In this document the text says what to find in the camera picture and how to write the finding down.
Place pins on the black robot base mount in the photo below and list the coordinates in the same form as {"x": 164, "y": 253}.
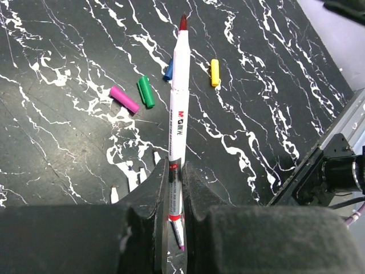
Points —
{"x": 335, "y": 164}

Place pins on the green pen cap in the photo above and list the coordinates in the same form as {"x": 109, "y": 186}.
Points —
{"x": 145, "y": 91}

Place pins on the blue pen cap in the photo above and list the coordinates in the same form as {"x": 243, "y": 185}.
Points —
{"x": 169, "y": 72}

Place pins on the yellow pen cap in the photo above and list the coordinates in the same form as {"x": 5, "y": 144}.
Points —
{"x": 215, "y": 72}

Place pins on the white magenta marker pen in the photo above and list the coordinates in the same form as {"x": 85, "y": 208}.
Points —
{"x": 179, "y": 233}

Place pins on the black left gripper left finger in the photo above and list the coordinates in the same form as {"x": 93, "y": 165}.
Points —
{"x": 129, "y": 236}

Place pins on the white red marker pen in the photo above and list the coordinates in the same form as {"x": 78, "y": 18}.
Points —
{"x": 178, "y": 118}

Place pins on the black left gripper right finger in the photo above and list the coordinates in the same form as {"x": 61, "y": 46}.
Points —
{"x": 222, "y": 238}

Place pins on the magenta pen cap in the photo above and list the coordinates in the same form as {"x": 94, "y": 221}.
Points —
{"x": 125, "y": 100}

